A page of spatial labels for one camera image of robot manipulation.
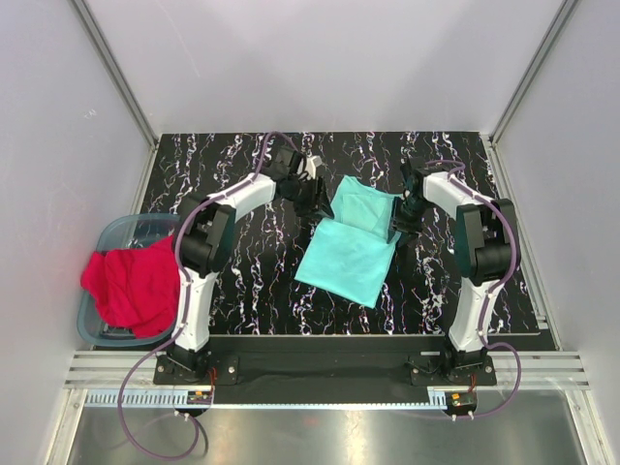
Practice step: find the translucent blue plastic basket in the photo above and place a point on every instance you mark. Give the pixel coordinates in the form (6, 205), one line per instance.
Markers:
(129, 232)

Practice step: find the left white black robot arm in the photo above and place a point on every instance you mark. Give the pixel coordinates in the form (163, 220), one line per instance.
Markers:
(204, 244)

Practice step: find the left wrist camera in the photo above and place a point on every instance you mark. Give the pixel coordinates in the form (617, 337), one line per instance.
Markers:
(291, 164)

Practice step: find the aluminium frame rail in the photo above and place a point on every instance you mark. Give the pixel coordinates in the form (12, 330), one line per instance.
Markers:
(532, 370)

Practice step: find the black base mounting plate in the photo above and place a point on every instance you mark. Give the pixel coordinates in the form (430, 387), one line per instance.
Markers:
(319, 351)

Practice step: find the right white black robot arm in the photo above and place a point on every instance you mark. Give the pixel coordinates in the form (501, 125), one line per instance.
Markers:
(486, 252)

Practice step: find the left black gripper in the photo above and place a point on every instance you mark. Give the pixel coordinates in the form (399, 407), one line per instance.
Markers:
(316, 204)

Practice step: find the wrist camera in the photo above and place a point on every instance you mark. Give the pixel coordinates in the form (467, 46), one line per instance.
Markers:
(291, 164)
(413, 171)

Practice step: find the white slotted cable duct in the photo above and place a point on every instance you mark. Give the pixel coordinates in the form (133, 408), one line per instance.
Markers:
(186, 399)

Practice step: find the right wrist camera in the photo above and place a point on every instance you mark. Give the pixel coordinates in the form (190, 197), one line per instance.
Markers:
(413, 171)

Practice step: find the teal t shirt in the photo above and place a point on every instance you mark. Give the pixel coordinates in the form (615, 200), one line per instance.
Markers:
(350, 254)

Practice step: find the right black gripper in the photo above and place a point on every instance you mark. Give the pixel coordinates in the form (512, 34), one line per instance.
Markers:
(398, 223)

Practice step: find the red t shirt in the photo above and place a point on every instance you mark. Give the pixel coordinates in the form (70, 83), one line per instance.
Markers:
(136, 289)

